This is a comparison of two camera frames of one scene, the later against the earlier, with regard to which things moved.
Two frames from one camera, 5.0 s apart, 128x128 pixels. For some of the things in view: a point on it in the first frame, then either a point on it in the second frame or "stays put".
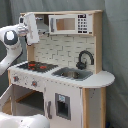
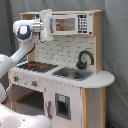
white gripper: x=27 y=26 -> x=42 y=25
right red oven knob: x=34 y=83 stays put
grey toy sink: x=70 y=73 stays put
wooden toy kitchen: x=59 y=76 stays put
